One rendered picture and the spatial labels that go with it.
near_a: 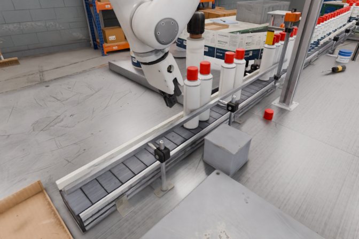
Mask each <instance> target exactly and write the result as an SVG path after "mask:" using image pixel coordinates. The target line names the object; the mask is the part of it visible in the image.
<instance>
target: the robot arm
mask: <svg viewBox="0 0 359 239"><path fill-rule="evenodd" d="M109 1H110V4H111V6H112V8H113V10H114V12H115V15H116V17H117V19H118V21H119V23H120V26H121V28H122V30H123V32H124V34H125V36H126V39H127V41H128V43H129V45H130V47H131V49H132V52H133V54H134V56H135V58H136V60H137V61H139V62H140V64H141V67H142V70H143V72H144V75H145V77H146V79H147V81H148V83H149V84H150V85H152V86H153V87H156V88H157V89H158V90H159V92H160V94H161V95H162V96H163V99H164V101H165V103H166V106H167V107H169V108H171V107H172V106H174V105H175V104H176V103H177V98H176V96H178V97H179V96H180V95H181V94H182V92H181V90H180V89H179V87H178V85H180V86H183V85H184V83H183V79H182V76H181V73H180V70H179V68H178V66H177V63H176V61H175V59H174V57H173V56H172V54H171V53H169V48H170V45H172V44H173V43H174V42H175V41H176V40H177V38H178V37H179V36H180V34H181V33H182V31H183V30H184V28H185V27H186V25H187V24H188V22H189V21H190V19H191V18H192V16H193V14H194V13H195V11H196V9H197V7H198V5H199V2H200V0H109Z"/></svg>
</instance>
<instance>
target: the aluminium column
mask: <svg viewBox="0 0 359 239"><path fill-rule="evenodd" d="M323 1H324V0H306V1H305V5H304V8H303V12H302V16H301V20H300V24H299V27H298V32H297V34H296V38H295V42H294V46H293V50H292V54H291V58H290V61H289V64H288V69H287V72H286V76H285V80H284V84H283V88H282V92H281V95H280V98H279V104H281V105H284V106H287V107H289V106H290V105H291V104H292V103H293V100H294V96H295V93H296V90H297V87H298V84H299V80H300V77H301V73H302V70H303V67H304V64H305V60H306V57H307V54H308V50H309V47H310V43H311V40H312V37H313V34H314V31H315V27H316V24H317V20H318V17H319V14H320V11H321V8H322V5H323Z"/></svg>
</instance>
